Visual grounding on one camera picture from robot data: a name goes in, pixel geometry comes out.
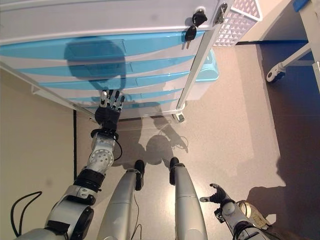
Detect bed caster wheel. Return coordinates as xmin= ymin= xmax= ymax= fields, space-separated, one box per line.
xmin=265 ymin=65 xmax=286 ymax=84

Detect white cart locking bar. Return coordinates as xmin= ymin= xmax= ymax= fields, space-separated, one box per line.
xmin=176 ymin=22 xmax=226 ymax=111

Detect black cart keys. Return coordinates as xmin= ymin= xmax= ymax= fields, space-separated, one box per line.
xmin=184 ymin=8 xmax=209 ymax=50

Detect silver left robot leg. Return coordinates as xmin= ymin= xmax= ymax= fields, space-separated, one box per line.
xmin=96 ymin=159 xmax=146 ymax=240

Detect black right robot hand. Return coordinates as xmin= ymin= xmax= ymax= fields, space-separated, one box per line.
xmin=199 ymin=183 xmax=235 ymax=208

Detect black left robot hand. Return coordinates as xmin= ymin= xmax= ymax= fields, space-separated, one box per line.
xmin=94 ymin=89 xmax=126 ymax=131

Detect clear bottle yellow capsules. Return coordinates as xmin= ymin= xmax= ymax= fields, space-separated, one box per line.
xmin=236 ymin=199 xmax=272 ymax=230

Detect white medical cart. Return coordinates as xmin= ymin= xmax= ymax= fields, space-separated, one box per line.
xmin=0 ymin=0 xmax=229 ymax=121

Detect white perforated basket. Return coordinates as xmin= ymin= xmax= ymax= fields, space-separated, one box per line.
xmin=212 ymin=0 xmax=263 ymax=47

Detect blue white cart drawer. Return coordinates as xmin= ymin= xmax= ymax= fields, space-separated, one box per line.
xmin=64 ymin=87 xmax=186 ymax=101
xmin=42 ymin=71 xmax=192 ymax=89
xmin=0 ymin=32 xmax=204 ymax=66
xmin=79 ymin=98 xmax=181 ymax=113
xmin=14 ymin=56 xmax=198 ymax=78

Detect white bin blue lid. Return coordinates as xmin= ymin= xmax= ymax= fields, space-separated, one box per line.
xmin=186 ymin=48 xmax=221 ymax=101

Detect silver cart latch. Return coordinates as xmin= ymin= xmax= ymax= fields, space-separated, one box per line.
xmin=213 ymin=2 xmax=228 ymax=25

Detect blue bed clip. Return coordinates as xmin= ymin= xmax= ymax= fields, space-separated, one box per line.
xmin=291 ymin=0 xmax=311 ymax=13

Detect white hospital bed frame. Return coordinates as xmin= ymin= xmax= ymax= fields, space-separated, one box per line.
xmin=259 ymin=0 xmax=320 ymax=84

